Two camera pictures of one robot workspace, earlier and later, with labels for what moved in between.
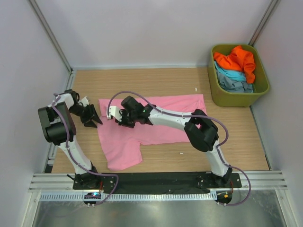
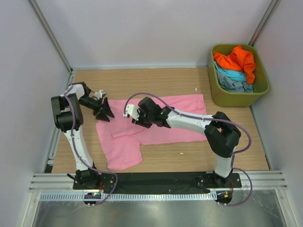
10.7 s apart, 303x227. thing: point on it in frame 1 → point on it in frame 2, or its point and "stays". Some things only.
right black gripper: [122, 112] → [140, 122]
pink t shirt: [121, 145] stays
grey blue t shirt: [234, 85] stays
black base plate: [156, 183] stays
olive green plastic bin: [223, 98] stays
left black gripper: [92, 113] → [105, 109]
